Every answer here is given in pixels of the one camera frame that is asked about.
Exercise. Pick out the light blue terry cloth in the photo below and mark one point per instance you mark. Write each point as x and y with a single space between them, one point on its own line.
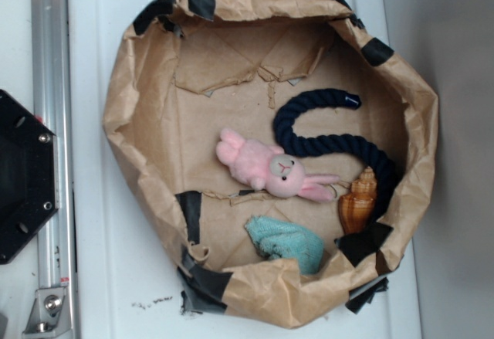
277 239

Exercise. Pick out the pink plush bunny toy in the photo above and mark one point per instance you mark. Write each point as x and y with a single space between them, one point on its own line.
270 168

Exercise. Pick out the brown paper bag bin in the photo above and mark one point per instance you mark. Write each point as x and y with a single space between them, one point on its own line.
304 75

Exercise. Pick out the orange brown conch shell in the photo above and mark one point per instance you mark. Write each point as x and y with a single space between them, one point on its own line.
355 208

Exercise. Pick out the white tray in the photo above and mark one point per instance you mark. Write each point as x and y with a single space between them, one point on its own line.
127 285

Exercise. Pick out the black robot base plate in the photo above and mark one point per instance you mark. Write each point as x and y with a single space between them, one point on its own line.
28 181

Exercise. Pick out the metal corner bracket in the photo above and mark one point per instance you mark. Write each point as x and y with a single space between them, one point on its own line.
50 316

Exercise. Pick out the aluminium extrusion rail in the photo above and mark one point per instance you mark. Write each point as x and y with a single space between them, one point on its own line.
51 96

